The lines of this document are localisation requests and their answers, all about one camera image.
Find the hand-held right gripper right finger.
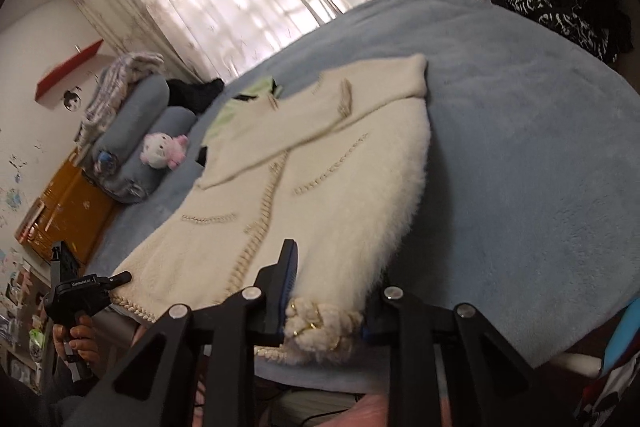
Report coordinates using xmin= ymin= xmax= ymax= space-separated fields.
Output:
xmin=361 ymin=276 xmax=577 ymax=427

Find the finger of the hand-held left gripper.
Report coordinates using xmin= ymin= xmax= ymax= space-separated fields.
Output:
xmin=102 ymin=271 xmax=133 ymax=295
xmin=50 ymin=241 xmax=81 ymax=286

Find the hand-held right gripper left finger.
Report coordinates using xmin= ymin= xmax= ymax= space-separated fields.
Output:
xmin=65 ymin=238 xmax=301 ymax=427

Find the white fluffy braided-trim cardigan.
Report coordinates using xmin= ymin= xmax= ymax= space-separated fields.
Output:
xmin=107 ymin=53 xmax=432 ymax=365

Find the person's left hand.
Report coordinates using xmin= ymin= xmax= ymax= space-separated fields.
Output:
xmin=52 ymin=314 xmax=98 ymax=365

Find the orange wooden headboard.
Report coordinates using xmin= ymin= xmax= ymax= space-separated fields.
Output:
xmin=15 ymin=147 xmax=121 ymax=265

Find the cluttered side shelf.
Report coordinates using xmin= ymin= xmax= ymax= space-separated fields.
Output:
xmin=0 ymin=247 xmax=51 ymax=388

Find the pink and white plush toy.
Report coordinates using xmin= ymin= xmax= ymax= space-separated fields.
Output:
xmin=139 ymin=132 xmax=190 ymax=172

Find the blue rolled blanket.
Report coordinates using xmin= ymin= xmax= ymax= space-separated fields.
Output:
xmin=92 ymin=107 xmax=197 ymax=205
xmin=90 ymin=74 xmax=171 ymax=148

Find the light green garment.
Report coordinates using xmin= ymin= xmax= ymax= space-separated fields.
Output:
xmin=207 ymin=77 xmax=283 ymax=140

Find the blue fleece bed cover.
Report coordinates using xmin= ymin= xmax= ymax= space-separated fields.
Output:
xmin=85 ymin=0 xmax=640 ymax=390

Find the black knitted garment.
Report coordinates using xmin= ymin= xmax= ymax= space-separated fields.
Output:
xmin=165 ymin=77 xmax=226 ymax=115

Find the grey patterned folded blanket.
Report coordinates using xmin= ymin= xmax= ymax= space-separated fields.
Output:
xmin=75 ymin=52 xmax=166 ymax=140

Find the colourful printed cloth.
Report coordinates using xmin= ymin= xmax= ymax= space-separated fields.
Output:
xmin=575 ymin=297 xmax=640 ymax=427

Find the black and white patterned garment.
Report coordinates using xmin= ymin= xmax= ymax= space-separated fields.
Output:
xmin=505 ymin=0 xmax=613 ymax=58

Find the black cable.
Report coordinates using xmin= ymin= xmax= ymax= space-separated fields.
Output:
xmin=270 ymin=387 xmax=361 ymax=427

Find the red wall shelf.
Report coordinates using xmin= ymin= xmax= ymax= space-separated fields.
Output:
xmin=35 ymin=39 xmax=104 ymax=105

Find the white bed frame rail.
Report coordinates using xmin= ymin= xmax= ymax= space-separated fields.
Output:
xmin=550 ymin=352 xmax=606 ymax=378

